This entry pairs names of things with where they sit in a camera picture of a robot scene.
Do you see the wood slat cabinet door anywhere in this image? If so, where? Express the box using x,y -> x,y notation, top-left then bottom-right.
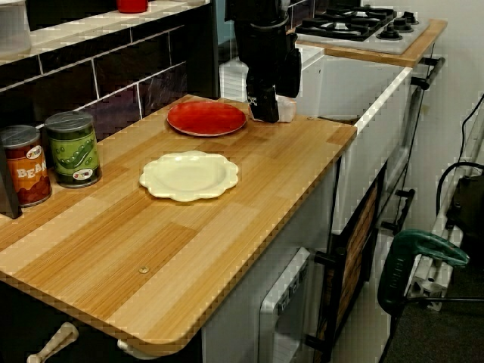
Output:
317,160 -> 389,356

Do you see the black cable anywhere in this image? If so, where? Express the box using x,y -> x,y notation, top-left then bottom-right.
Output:
436,161 -> 484,219
459,92 -> 484,167

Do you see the black hutch narrow post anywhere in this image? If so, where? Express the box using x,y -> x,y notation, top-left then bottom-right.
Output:
0,141 -> 23,220

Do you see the white kitchen cabinet body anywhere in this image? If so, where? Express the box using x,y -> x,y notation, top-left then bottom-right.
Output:
200,157 -> 343,363

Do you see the grey stove top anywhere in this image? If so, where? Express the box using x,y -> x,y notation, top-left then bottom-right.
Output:
294,3 -> 432,54

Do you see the white toy dishwasher panel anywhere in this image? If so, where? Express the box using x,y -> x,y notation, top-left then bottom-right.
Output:
259,247 -> 312,363

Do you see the red round plate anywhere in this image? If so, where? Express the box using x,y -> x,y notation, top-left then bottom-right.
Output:
166,101 -> 247,138

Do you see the black cabinet door handle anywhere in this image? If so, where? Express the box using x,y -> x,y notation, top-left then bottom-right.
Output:
305,247 -> 347,351
380,188 -> 416,232

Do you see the white sink with drainboard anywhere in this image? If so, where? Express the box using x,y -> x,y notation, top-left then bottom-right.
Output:
219,43 -> 415,235

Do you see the dark equipment box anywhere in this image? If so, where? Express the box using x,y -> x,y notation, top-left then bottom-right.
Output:
445,173 -> 484,247

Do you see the white tiled shelf ledge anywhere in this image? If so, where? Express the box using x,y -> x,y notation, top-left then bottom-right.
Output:
0,0 -> 213,67

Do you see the orange beans can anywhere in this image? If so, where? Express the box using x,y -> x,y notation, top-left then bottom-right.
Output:
0,125 -> 53,208

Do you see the red tomato label container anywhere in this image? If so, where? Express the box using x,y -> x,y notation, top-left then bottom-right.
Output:
116,0 -> 149,14

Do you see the white round knob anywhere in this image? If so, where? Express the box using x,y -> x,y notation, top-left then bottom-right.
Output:
116,337 -> 152,360

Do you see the green peas can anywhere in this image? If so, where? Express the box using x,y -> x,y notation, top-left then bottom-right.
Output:
44,111 -> 103,189

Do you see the black hutch wide panel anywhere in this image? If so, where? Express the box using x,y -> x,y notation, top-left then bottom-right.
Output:
185,0 -> 221,100

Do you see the beige wooden peg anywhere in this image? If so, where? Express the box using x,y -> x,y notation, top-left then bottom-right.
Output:
26,321 -> 80,363

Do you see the cream scalloped plate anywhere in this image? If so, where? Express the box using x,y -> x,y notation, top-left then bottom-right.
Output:
138,150 -> 242,203

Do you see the grey bar oven handle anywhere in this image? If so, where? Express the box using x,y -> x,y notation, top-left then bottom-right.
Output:
410,55 -> 446,92

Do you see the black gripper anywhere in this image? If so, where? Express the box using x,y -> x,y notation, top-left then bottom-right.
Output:
235,21 -> 303,124

